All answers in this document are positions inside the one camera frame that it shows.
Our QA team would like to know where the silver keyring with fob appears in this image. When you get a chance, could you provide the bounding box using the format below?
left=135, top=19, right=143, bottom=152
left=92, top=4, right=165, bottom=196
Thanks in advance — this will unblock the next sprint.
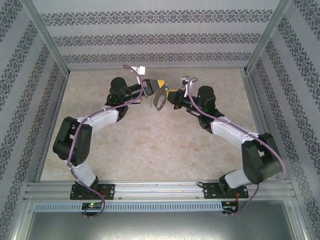
left=149, top=86, right=169, bottom=111

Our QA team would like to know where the right circuit board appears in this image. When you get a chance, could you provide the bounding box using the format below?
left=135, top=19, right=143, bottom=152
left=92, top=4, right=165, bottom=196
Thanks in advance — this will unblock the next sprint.
left=222, top=201, right=240, bottom=213

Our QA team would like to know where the circuit board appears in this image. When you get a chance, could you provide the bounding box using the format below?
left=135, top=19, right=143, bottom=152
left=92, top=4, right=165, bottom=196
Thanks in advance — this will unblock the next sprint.
left=222, top=201, right=240, bottom=213
left=81, top=201, right=104, bottom=210

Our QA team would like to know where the left circuit board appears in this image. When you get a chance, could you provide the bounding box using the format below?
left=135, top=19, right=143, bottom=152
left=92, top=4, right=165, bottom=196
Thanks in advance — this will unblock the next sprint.
left=81, top=201, right=104, bottom=210

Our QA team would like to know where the grey metal sheet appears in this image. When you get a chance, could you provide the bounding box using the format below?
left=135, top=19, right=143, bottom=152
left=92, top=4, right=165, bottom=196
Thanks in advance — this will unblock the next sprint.
left=26, top=211, right=305, bottom=240

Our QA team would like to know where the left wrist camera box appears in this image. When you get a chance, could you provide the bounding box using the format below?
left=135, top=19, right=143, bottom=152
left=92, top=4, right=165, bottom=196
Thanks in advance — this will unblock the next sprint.
left=130, top=65, right=147, bottom=77

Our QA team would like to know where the aluminium side rail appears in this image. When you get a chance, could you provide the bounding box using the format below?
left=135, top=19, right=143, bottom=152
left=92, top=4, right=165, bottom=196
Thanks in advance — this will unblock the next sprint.
left=240, top=69, right=285, bottom=180
left=33, top=72, right=70, bottom=182

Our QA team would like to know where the aluminium corner post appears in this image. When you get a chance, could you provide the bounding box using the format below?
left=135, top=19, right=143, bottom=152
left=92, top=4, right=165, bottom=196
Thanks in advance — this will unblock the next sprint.
left=242, top=0, right=293, bottom=75
left=19, top=0, right=71, bottom=76

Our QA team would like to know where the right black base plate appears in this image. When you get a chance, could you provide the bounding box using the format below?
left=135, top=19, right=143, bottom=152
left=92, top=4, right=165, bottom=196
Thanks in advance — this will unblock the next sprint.
left=202, top=183, right=250, bottom=200

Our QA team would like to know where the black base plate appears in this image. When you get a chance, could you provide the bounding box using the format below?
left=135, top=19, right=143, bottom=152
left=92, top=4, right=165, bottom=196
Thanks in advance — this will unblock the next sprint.
left=69, top=183, right=116, bottom=201
left=202, top=183, right=250, bottom=200

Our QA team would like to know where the aluminium mounting rail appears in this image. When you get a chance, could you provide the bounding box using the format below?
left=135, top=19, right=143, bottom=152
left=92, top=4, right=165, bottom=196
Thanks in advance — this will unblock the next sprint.
left=23, top=181, right=295, bottom=201

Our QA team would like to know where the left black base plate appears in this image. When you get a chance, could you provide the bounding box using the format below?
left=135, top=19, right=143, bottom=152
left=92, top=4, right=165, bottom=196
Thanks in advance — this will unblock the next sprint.
left=69, top=183, right=116, bottom=201

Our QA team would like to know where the slotted grey cable duct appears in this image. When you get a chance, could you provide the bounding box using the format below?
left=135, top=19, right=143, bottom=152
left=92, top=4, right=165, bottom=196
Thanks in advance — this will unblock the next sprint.
left=33, top=201, right=223, bottom=213

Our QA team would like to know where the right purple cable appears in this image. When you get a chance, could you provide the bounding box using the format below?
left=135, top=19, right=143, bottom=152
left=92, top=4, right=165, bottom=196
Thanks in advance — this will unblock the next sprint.
left=186, top=76, right=287, bottom=218

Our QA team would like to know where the purple cable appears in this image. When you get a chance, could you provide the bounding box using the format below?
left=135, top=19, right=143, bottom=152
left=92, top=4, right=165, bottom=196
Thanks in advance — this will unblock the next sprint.
left=66, top=64, right=147, bottom=220
left=186, top=76, right=287, bottom=218

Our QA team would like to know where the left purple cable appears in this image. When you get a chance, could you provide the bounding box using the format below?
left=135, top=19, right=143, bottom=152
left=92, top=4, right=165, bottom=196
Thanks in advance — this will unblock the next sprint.
left=66, top=64, right=147, bottom=220

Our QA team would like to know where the aluminium frame beam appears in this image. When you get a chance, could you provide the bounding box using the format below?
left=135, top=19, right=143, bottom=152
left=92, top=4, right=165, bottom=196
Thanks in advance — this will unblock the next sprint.
left=284, top=197, right=317, bottom=240
left=7, top=196, right=36, bottom=240

